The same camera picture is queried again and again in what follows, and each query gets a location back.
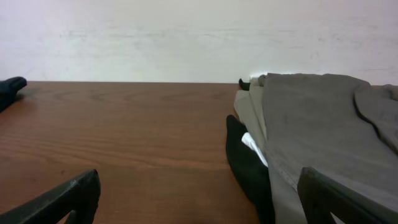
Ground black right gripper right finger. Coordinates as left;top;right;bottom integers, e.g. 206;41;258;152
297;167;397;224

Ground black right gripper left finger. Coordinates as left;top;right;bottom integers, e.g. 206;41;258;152
1;169;101;224

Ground grey shorts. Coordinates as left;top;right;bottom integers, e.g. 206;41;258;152
259;73;397;223

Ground black garment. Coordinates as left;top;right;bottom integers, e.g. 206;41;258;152
226;78;276;224

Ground white garment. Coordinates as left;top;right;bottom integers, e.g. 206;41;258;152
241;132;268;167

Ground khaki beige shorts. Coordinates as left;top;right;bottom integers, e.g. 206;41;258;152
234;79;267;152

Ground navy blue folded shorts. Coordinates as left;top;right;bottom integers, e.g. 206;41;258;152
0;77;27;112

